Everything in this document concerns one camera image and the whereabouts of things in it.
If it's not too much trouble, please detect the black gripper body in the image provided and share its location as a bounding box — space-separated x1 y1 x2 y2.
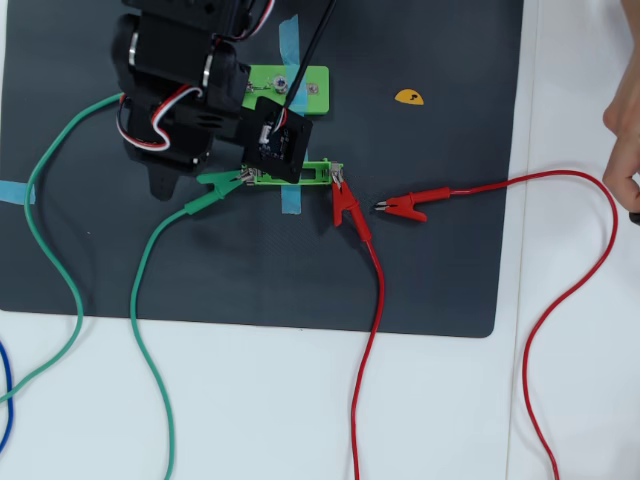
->
119 92 242 176

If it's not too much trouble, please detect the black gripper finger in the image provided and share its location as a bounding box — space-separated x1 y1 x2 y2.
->
148 167 181 202

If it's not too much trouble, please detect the red alligator clip lead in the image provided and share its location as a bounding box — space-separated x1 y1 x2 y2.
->
330 167 386 480
374 170 619 480

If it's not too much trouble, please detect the green alligator clip lead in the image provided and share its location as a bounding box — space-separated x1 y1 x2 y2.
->
129 169 246 480
0 92 126 404

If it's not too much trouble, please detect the green battery holder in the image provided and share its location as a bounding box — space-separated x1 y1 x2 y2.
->
241 157 345 187

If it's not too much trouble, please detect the bare human hand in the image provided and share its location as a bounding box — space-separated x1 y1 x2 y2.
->
602 0 640 211

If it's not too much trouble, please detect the dark grey work mat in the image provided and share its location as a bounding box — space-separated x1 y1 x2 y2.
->
0 0 525 339

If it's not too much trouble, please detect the green connector block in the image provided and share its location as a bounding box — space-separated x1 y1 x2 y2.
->
242 65 331 116

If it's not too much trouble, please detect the long blue tape strip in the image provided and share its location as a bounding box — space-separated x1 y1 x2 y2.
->
278 13 307 215

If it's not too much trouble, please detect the short blue tape strip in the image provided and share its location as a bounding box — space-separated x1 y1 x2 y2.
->
0 180 37 205

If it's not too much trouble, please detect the red white black servo wire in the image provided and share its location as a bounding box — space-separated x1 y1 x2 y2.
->
219 0 277 42
115 84 204 152

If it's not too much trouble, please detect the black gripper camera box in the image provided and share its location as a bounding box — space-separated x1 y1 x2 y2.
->
234 97 314 184

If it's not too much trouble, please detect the black camera cable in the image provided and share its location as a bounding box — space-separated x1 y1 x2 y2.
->
273 0 337 126

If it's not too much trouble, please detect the blue cable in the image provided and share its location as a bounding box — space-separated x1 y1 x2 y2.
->
0 341 15 450

